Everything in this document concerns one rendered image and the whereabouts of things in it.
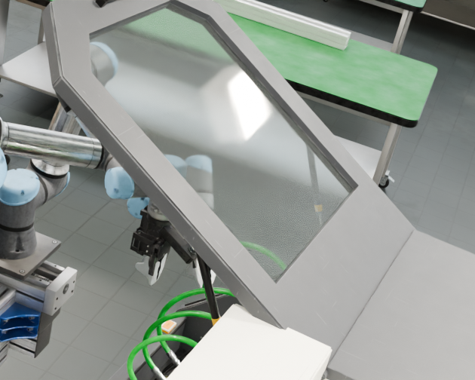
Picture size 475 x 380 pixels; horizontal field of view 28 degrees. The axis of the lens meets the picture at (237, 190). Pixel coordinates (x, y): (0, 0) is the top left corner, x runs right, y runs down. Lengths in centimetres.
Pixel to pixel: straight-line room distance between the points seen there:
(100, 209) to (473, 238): 228
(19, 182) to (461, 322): 130
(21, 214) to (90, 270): 191
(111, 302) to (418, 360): 261
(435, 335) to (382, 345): 15
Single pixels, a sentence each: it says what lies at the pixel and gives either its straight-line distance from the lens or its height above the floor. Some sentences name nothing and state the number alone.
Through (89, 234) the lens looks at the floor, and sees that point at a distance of 492.
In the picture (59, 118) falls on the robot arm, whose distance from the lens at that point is 275.
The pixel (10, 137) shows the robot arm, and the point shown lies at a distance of 225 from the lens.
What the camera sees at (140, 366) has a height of 95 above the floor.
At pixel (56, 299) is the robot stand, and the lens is 284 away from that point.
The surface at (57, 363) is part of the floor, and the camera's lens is 410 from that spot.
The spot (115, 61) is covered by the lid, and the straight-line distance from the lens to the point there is 210.
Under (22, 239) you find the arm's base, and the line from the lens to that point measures 282.
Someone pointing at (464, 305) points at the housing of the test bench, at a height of 150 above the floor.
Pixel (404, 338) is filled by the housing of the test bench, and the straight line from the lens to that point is 209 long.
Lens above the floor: 266
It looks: 28 degrees down
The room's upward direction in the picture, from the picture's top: 14 degrees clockwise
